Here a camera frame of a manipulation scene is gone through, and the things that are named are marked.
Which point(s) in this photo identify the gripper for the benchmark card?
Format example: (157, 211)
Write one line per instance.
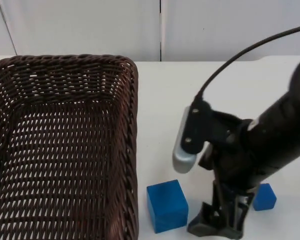
(230, 150)

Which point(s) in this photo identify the dark brown wicker basket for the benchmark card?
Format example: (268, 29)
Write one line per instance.
(70, 155)

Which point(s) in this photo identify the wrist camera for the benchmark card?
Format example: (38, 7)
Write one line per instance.
(190, 135)

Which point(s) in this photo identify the large blue cube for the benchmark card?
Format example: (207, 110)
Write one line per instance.
(166, 205)

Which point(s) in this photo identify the small blue cube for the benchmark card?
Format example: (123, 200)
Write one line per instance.
(266, 198)

